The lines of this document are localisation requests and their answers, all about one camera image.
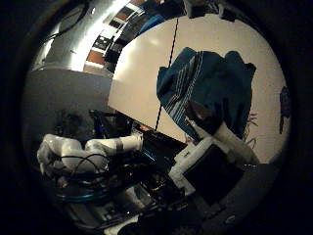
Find black framed wall board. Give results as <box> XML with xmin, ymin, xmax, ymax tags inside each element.
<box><xmin>93</xmin><ymin>34</ymin><xmax>112</xmax><ymax>51</ymax></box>

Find orange wall panel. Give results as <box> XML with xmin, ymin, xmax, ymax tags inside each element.
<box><xmin>85</xmin><ymin>49</ymin><xmax>107</xmax><ymax>67</ymax></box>

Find thin black table cable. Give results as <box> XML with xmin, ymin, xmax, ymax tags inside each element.
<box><xmin>154</xmin><ymin>18</ymin><xmax>180</xmax><ymax>132</ymax></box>

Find person with dark hair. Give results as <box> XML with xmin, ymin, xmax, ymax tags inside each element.
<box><xmin>54</xmin><ymin>109</ymin><xmax>86</xmax><ymax>139</ymax></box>

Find blue striped fringed cloth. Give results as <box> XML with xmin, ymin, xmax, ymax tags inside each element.
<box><xmin>156</xmin><ymin>47</ymin><xmax>257</xmax><ymax>142</ymax></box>

